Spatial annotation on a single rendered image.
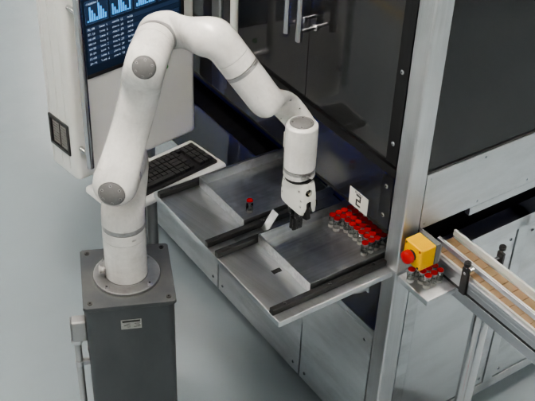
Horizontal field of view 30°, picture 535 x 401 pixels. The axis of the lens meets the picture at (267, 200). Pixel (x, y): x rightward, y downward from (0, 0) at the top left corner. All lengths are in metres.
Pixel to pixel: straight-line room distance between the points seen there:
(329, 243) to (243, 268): 0.28
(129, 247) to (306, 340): 0.97
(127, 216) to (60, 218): 1.85
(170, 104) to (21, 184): 1.48
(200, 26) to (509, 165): 1.08
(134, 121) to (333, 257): 0.77
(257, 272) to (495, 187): 0.74
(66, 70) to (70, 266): 1.32
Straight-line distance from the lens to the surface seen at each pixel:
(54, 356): 3.90
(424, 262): 2.79
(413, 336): 3.18
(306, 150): 2.51
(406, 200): 2.74
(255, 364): 3.82
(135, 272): 2.82
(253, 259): 2.91
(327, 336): 3.37
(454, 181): 2.84
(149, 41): 2.37
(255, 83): 2.42
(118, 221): 2.70
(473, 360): 3.05
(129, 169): 2.56
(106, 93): 3.26
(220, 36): 2.37
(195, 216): 3.06
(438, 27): 2.48
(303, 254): 2.93
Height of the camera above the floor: 2.76
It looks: 37 degrees down
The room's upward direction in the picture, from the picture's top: 2 degrees clockwise
